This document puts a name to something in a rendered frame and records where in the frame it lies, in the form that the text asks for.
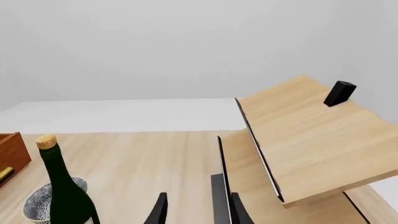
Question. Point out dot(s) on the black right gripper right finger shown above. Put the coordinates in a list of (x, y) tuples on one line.
[(240, 212)]

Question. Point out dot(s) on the small black block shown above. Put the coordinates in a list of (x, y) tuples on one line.
[(339, 93)]

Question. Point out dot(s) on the blue patterned ceramic bowl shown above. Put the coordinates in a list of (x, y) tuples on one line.
[(38, 198)]

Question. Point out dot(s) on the red-brown wooden cabinet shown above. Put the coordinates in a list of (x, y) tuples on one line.
[(14, 151)]

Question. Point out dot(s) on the dark green corked bottle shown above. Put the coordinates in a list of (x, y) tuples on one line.
[(66, 186)]

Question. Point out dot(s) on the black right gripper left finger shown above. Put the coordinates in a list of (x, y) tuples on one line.
[(159, 211)]

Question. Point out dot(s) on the pale wooden two-tier shelf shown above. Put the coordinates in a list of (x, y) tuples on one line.
[(311, 140)]

